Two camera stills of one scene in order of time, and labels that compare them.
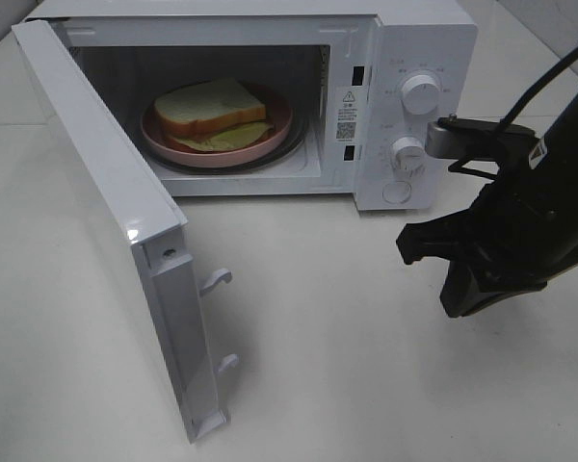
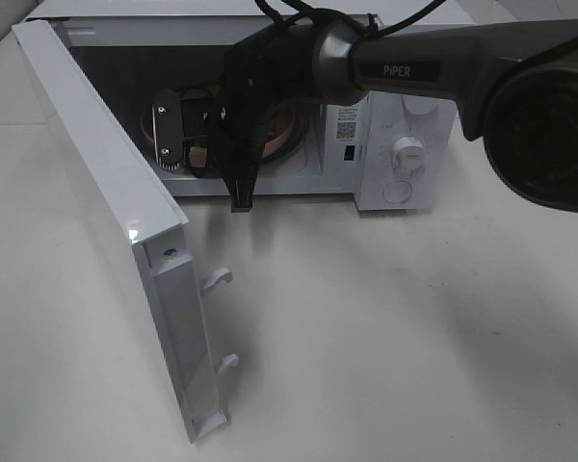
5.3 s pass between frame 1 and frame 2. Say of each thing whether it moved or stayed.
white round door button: stayed
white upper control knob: stayed
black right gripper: moved
